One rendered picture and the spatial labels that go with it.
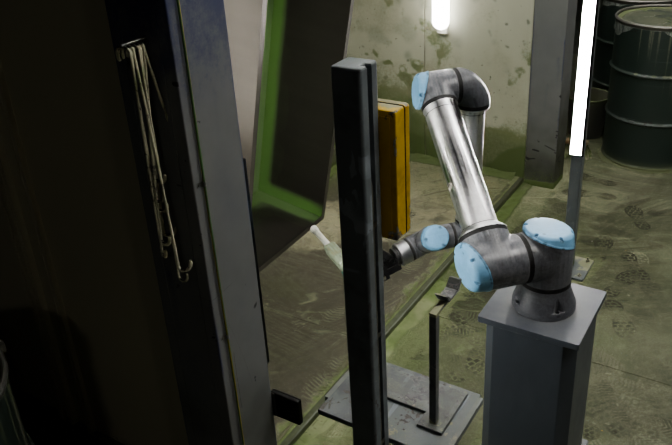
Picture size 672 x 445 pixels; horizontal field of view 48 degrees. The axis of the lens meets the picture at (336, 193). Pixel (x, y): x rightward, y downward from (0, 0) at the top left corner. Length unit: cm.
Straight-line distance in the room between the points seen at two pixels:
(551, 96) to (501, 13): 54
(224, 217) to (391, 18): 299
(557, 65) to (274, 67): 179
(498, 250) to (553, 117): 230
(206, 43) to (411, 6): 298
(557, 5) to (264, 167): 184
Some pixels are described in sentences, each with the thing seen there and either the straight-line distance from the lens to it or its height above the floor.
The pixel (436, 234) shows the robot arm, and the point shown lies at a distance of 269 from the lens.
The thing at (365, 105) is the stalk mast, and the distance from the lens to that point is 127.
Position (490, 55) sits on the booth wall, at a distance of 444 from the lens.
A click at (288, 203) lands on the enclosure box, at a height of 50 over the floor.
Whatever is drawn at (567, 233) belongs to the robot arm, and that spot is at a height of 91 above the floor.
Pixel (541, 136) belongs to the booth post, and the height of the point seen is 32.
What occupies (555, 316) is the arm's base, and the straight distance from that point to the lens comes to 234.
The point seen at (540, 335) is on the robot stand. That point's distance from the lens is 230.
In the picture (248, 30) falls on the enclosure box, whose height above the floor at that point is 144.
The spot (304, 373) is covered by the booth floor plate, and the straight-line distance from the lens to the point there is 309.
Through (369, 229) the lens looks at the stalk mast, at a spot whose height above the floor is 134.
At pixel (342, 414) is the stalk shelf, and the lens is 179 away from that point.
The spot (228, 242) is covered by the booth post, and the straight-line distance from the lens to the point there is 187.
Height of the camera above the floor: 200
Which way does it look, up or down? 26 degrees down
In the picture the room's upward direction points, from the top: 4 degrees counter-clockwise
